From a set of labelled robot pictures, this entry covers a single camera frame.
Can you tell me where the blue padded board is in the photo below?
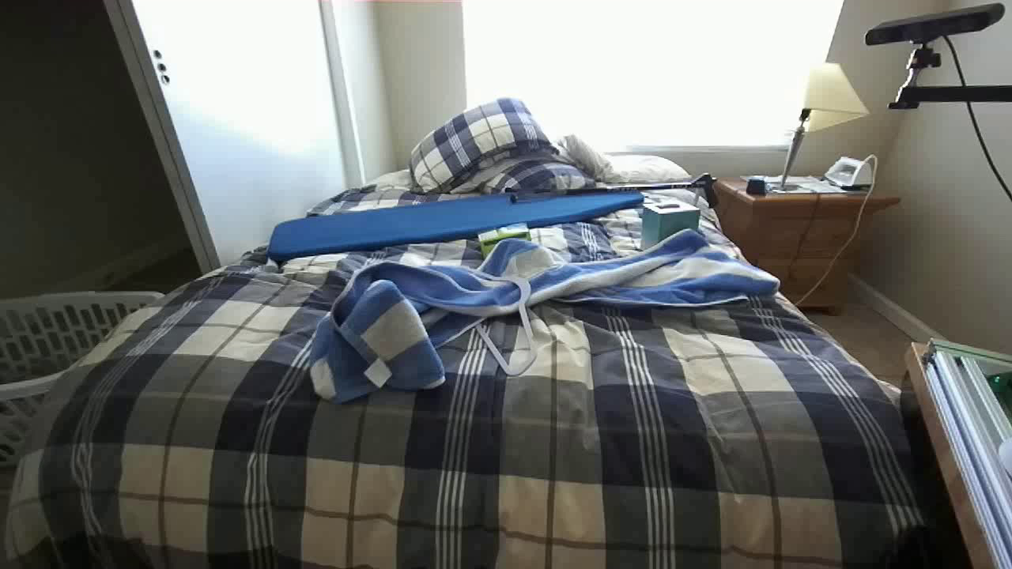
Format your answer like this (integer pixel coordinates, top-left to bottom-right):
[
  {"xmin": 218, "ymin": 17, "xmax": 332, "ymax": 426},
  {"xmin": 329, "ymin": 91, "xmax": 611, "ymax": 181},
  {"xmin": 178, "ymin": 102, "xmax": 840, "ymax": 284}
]
[{"xmin": 265, "ymin": 187, "xmax": 651, "ymax": 265}]

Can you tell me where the black camera cable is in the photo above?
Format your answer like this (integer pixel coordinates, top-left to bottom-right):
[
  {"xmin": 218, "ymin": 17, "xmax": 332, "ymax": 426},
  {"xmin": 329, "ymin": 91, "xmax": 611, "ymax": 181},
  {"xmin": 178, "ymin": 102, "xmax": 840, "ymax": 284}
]
[{"xmin": 941, "ymin": 35, "xmax": 1012, "ymax": 201}]

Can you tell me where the beige phone cord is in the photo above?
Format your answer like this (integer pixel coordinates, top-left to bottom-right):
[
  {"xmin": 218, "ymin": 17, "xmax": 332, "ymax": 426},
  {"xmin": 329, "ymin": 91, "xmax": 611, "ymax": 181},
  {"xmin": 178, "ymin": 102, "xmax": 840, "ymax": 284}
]
[{"xmin": 795, "ymin": 153, "xmax": 881, "ymax": 310}]

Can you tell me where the bright window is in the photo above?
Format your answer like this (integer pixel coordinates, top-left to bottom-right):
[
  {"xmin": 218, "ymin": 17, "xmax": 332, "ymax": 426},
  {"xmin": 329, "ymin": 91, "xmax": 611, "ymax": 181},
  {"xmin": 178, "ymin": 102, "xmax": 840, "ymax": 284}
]
[{"xmin": 460, "ymin": 0, "xmax": 848, "ymax": 152}]

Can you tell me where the green cardboard box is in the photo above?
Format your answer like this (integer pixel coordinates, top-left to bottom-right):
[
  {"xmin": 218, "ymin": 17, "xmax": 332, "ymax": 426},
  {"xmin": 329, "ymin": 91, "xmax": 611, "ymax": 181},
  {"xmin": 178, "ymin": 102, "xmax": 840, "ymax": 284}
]
[{"xmin": 475, "ymin": 221, "xmax": 535, "ymax": 252}]

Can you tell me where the white plastic laundry basket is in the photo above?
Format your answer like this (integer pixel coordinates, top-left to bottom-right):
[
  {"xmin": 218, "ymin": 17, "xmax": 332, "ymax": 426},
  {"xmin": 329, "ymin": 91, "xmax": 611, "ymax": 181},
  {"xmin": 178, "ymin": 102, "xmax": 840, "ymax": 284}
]
[{"xmin": 0, "ymin": 288, "xmax": 166, "ymax": 468}]

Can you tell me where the plaid pillow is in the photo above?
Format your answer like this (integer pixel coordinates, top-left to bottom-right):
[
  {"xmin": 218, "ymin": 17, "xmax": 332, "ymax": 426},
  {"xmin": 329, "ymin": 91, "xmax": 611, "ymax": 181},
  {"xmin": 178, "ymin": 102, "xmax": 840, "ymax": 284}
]
[{"xmin": 405, "ymin": 94, "xmax": 597, "ymax": 198}]

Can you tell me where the white pillow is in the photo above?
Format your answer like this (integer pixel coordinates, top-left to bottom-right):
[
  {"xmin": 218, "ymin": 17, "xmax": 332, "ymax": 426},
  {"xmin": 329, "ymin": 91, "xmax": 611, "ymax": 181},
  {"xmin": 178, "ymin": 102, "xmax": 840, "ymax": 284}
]
[{"xmin": 604, "ymin": 152, "xmax": 693, "ymax": 188}]

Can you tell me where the black stereo camera bar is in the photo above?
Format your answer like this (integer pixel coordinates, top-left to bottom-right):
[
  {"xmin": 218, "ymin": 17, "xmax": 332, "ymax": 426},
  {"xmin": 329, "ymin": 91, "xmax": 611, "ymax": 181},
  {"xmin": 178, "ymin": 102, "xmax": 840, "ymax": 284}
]
[{"xmin": 864, "ymin": 0, "xmax": 1009, "ymax": 48}]

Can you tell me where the wooden nightstand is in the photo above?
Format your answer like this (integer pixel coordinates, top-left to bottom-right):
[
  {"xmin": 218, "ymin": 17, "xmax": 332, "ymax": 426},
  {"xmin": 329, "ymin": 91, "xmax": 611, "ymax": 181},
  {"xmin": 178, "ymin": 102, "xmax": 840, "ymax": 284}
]
[{"xmin": 709, "ymin": 173, "xmax": 904, "ymax": 314}]

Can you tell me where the black metal rod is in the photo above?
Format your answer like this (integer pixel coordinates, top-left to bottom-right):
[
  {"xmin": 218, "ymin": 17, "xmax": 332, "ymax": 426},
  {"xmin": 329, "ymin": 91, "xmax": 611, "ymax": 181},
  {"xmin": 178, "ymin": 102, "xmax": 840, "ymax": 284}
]
[{"xmin": 630, "ymin": 170, "xmax": 722, "ymax": 208}]

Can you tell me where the blue white striped towel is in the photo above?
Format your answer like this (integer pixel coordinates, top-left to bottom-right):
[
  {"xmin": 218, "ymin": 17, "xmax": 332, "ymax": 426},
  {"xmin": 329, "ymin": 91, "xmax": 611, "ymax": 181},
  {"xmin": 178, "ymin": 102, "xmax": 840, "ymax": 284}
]
[{"xmin": 306, "ymin": 226, "xmax": 784, "ymax": 404}]

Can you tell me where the plaid bed comforter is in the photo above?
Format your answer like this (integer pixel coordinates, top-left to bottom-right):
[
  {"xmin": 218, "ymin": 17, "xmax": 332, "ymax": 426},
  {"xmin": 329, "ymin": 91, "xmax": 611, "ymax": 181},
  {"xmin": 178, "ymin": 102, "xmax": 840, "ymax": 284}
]
[{"xmin": 0, "ymin": 184, "xmax": 931, "ymax": 569}]

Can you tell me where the white framed rack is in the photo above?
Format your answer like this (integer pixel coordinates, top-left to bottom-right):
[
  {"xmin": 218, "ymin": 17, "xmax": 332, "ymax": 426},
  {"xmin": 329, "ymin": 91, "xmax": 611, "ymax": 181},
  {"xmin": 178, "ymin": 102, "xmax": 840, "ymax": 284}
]
[{"xmin": 900, "ymin": 339, "xmax": 1012, "ymax": 569}]

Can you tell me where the white desk phone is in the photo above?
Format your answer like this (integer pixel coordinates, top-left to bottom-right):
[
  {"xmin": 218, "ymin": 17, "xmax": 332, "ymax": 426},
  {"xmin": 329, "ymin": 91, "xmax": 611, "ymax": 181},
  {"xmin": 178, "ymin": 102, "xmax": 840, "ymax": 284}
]
[{"xmin": 821, "ymin": 152, "xmax": 879, "ymax": 191}]

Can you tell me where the table lamp cream shade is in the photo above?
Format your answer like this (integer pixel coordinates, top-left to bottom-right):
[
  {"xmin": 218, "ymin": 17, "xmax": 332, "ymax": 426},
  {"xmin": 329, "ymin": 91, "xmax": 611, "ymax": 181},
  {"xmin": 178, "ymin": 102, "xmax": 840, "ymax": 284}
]
[{"xmin": 773, "ymin": 60, "xmax": 872, "ymax": 191}]

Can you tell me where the teal tissue box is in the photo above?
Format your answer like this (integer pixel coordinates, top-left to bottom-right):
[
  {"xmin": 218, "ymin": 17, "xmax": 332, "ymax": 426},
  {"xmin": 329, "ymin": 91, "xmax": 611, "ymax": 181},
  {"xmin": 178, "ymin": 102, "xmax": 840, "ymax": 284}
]
[{"xmin": 637, "ymin": 197, "xmax": 705, "ymax": 252}]

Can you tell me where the white sliding closet door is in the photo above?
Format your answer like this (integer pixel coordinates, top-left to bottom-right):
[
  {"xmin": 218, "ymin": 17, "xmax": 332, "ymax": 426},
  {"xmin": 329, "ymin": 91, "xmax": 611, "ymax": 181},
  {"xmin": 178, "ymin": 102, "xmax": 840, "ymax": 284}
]
[{"xmin": 100, "ymin": 0, "xmax": 367, "ymax": 271}]

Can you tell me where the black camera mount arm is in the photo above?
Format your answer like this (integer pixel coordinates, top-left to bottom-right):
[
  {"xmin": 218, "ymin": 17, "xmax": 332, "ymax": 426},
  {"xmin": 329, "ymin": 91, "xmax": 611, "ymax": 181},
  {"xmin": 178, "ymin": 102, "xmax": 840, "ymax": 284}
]
[{"xmin": 884, "ymin": 41, "xmax": 1012, "ymax": 114}]

